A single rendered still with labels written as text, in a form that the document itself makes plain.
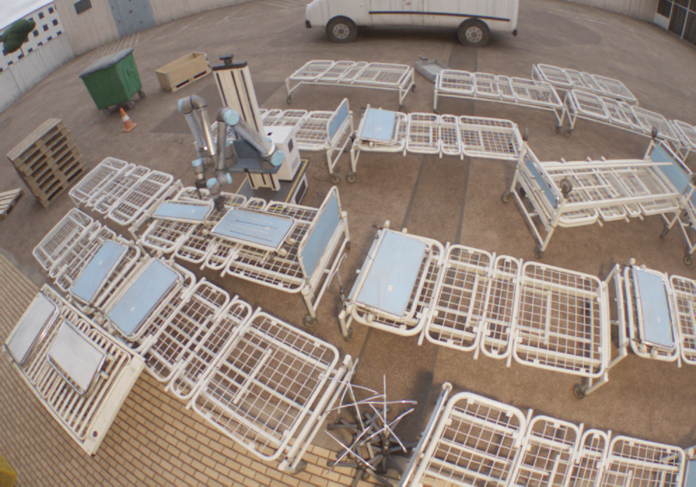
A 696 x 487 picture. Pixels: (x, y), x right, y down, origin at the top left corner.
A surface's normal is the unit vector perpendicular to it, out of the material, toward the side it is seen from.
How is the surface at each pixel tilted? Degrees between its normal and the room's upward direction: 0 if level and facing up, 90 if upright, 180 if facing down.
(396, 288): 7
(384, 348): 0
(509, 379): 0
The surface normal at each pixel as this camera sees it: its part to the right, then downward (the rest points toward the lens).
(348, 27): -0.21, 0.72
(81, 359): -0.13, -0.61
